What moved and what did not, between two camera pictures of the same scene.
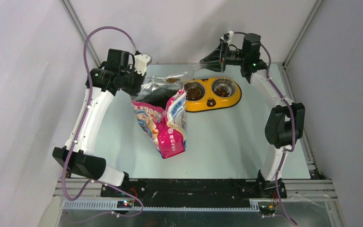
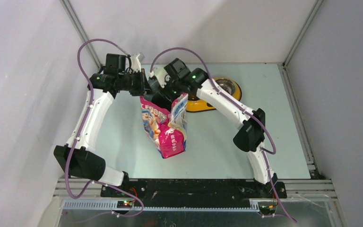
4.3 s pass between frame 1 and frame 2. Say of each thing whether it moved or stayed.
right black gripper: moved
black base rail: stayed
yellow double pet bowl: stayed
